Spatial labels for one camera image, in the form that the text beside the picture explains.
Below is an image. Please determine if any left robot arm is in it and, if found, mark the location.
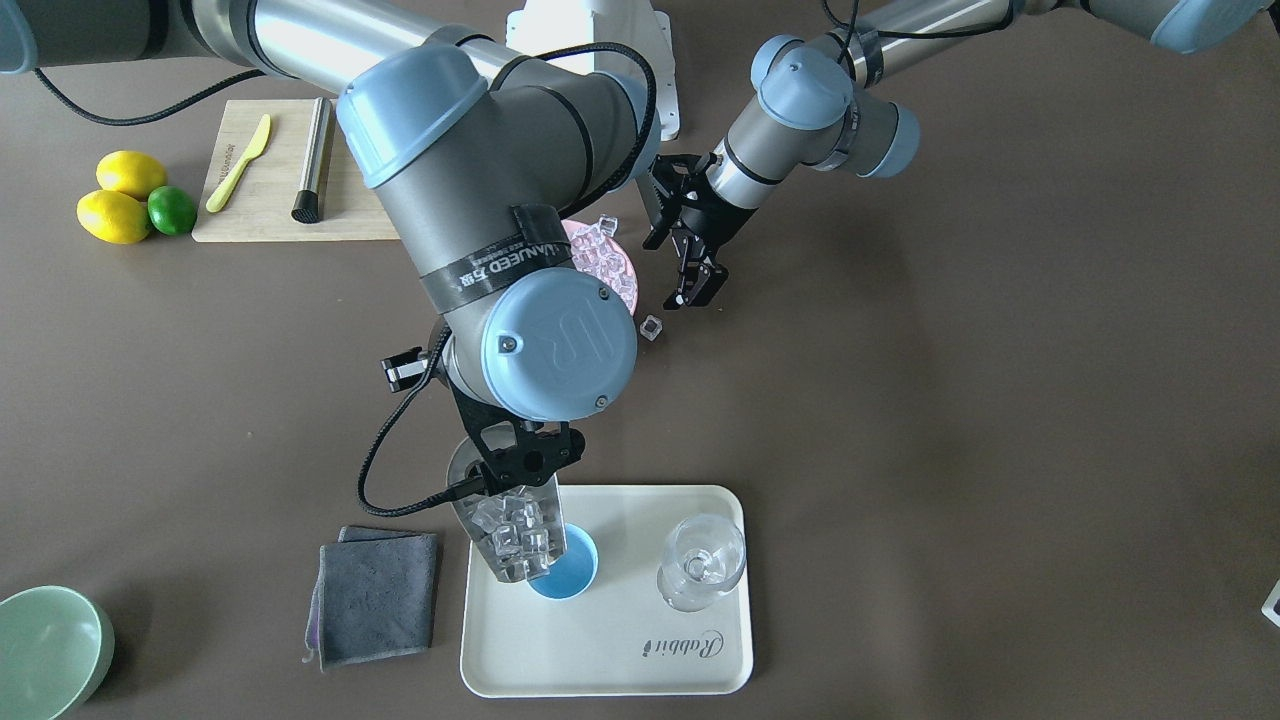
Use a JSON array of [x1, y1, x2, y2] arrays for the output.
[[641, 1, 1057, 310]]

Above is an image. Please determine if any green lime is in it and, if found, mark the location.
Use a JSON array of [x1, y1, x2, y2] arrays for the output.
[[146, 184, 198, 236]]

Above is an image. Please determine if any pile of clear ice cubes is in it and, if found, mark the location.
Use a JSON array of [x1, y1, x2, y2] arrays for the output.
[[568, 215, 634, 296]]

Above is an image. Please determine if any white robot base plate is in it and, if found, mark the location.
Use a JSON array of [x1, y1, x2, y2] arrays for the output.
[[506, 1, 681, 142]]

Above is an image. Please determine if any yellow plastic knife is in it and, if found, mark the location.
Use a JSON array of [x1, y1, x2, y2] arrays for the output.
[[205, 114, 273, 213]]

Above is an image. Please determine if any light blue cup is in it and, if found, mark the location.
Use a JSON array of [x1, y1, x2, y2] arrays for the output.
[[526, 523, 599, 601]]

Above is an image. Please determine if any bamboo cutting board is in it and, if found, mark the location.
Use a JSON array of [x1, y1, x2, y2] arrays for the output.
[[192, 99, 398, 243]]

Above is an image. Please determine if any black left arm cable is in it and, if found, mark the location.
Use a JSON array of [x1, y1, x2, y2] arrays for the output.
[[820, 0, 1011, 61]]

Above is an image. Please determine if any green ceramic bowl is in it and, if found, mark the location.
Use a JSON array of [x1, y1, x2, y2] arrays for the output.
[[1, 585, 116, 719]]

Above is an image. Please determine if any cream rabbit tray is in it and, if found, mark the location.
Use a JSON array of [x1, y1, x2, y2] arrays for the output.
[[460, 484, 754, 698]]

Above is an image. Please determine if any stainless steel ice scoop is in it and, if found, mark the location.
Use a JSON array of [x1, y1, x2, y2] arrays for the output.
[[451, 474, 568, 583]]

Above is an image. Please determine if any clear wine glass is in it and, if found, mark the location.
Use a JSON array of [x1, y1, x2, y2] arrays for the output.
[[655, 512, 748, 612]]

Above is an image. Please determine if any pink bowl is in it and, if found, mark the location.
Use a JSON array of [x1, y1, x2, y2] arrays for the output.
[[561, 218, 641, 319]]

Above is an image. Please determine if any grey folded cloth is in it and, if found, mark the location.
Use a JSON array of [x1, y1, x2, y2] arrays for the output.
[[303, 525, 442, 673]]

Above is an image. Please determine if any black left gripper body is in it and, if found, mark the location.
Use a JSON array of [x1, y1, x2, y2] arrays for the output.
[[643, 152, 746, 252]]

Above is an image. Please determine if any steel muddler with black tip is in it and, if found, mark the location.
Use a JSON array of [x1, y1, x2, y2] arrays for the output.
[[291, 97, 333, 224]]

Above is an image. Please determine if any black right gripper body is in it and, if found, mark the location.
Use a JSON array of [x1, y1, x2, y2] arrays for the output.
[[380, 345, 585, 498]]

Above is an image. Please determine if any stray ice cube on table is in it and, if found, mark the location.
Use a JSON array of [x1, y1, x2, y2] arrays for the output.
[[637, 314, 664, 342]]

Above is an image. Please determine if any whole yellow lemon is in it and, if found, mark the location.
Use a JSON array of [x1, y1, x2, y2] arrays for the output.
[[95, 150, 168, 201], [76, 190, 152, 245]]

